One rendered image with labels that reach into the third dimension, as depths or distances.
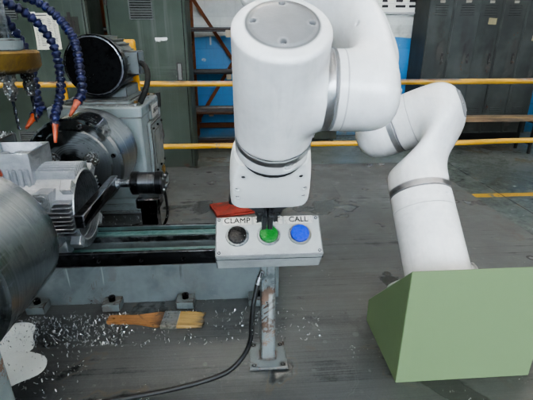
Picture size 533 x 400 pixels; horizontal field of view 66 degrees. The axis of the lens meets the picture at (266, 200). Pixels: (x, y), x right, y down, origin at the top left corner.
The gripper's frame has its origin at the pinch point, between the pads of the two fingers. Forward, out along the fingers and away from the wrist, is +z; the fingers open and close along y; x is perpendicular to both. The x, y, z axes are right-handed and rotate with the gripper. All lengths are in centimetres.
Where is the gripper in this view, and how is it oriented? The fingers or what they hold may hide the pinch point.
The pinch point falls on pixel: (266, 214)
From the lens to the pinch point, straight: 59.9
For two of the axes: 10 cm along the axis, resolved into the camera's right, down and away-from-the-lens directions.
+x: 0.5, 8.6, -5.2
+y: -10.0, 0.2, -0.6
